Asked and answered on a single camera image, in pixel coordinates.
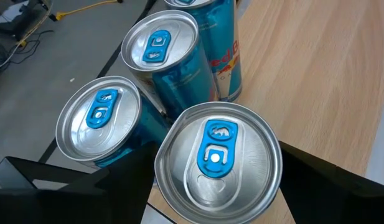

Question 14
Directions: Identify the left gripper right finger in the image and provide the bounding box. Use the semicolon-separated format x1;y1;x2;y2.
279;141;384;224

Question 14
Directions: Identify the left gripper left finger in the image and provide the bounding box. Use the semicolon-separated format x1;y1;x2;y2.
0;142;157;224

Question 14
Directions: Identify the blue silver Red Bull can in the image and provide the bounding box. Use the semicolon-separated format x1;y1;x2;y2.
120;9;219;121
153;101;283;224
55;75;171;170
162;0;243;103

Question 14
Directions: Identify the black floor equipment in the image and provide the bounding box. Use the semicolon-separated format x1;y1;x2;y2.
0;0;51;41

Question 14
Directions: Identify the yellow floor cable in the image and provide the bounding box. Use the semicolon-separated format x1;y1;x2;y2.
0;0;55;74
55;0;120;21

